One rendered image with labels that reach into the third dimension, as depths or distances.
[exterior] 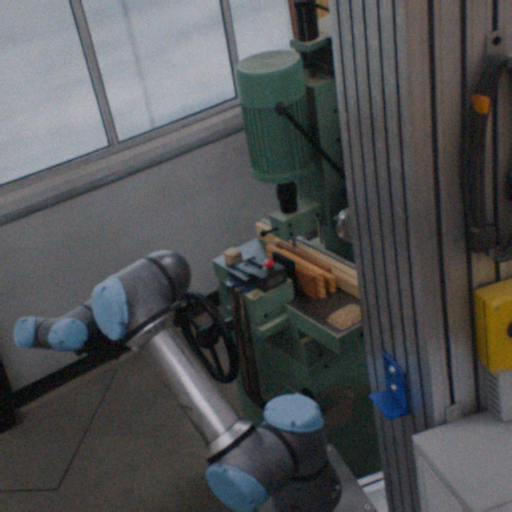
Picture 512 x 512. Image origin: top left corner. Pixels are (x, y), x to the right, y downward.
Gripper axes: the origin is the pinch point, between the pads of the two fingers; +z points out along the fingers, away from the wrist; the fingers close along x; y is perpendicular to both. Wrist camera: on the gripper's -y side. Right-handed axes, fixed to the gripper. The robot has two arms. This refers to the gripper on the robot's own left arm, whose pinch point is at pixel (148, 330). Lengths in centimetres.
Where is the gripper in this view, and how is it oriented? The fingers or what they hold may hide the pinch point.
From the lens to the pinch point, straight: 251.1
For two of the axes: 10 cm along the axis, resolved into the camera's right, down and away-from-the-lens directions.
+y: -2.9, 9.3, 2.1
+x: 5.7, 3.4, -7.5
